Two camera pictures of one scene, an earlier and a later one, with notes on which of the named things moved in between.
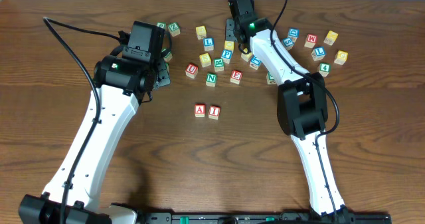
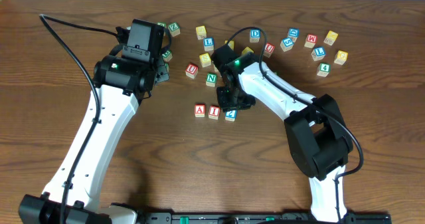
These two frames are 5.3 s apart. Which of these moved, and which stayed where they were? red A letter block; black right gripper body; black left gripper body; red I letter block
Moved: black right gripper body
Stayed: red A letter block; black left gripper body; red I letter block
